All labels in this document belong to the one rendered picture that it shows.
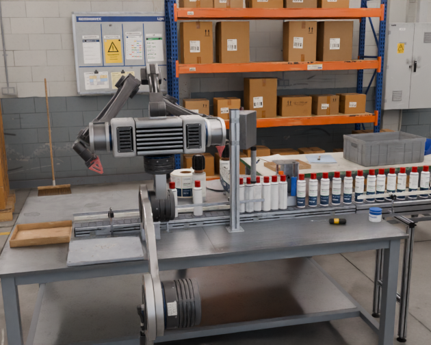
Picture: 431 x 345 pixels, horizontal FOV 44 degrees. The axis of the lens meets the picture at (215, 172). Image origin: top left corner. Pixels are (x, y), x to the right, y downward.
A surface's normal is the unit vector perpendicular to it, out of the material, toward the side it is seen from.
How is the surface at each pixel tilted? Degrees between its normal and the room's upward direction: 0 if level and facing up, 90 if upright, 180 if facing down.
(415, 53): 90
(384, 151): 90
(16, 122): 90
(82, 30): 90
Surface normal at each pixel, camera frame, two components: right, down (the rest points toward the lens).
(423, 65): 0.21, 0.22
